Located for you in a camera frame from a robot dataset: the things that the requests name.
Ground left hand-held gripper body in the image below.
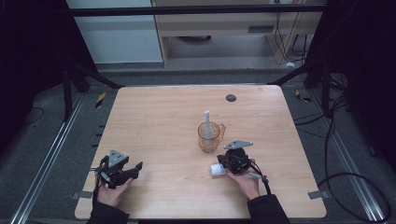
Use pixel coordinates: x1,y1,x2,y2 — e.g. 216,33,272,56
97,149,138,189

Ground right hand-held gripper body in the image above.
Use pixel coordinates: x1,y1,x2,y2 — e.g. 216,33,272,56
221,139,254,175

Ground transparent amber plastic cup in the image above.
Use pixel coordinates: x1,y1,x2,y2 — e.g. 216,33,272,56
197,121,227,154

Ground grey electric toothbrush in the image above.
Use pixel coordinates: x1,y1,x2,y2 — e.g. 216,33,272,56
203,109,213,141

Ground person's left hand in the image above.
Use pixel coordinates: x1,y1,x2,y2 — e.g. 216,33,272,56
96,177,134,208

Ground person's right hand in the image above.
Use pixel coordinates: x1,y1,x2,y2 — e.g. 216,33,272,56
226,159,262,201

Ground grey tape strip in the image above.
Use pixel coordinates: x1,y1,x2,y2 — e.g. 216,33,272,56
307,189,330,201
71,190,94,201

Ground yellow black hazard tape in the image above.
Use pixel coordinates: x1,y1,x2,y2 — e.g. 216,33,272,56
94,91,107,109
294,89,313,104

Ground white cabinet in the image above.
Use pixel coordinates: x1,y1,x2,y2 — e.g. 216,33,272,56
65,0,163,65

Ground light wooden desk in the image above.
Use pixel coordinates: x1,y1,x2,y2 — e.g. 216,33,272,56
151,0,329,68

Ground black curtain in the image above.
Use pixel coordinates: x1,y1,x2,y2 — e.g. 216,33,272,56
0,0,96,153
306,0,396,172

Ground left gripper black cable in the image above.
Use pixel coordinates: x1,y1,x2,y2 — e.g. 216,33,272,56
90,156,110,204

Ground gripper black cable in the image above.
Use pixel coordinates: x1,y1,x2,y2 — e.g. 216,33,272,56
90,156,110,204
247,160,273,196

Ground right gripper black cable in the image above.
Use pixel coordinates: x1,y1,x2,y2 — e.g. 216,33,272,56
247,160,273,196

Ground aluminium floor rail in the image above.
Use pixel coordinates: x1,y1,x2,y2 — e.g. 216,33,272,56
9,92,86,224
307,90,388,224

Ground looped black floor cable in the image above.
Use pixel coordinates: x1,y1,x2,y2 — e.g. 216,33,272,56
317,124,392,224

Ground black floor cables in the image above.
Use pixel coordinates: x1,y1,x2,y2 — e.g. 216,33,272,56
293,95,350,135

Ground thin black floor cable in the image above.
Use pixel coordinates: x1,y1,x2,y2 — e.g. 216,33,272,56
21,105,46,127

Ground black cables under desk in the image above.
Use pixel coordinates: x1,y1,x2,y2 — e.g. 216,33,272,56
273,11,313,63

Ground black horizontal frame bar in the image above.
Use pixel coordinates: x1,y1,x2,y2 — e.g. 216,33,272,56
65,4,329,18

